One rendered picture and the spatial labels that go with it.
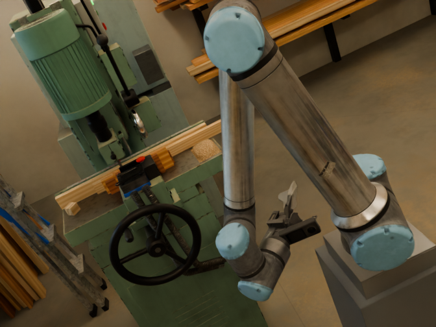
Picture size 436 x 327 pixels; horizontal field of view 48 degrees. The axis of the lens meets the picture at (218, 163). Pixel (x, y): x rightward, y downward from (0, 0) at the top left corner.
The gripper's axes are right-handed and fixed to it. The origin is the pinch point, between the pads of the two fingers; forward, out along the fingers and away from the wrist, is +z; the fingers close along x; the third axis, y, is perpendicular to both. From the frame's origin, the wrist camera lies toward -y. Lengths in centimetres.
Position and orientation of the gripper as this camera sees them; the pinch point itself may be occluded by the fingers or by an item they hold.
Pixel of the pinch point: (307, 198)
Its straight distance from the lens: 153.0
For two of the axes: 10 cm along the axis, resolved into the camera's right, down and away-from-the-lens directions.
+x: 5.3, 7.4, 4.1
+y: -7.1, 1.2, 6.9
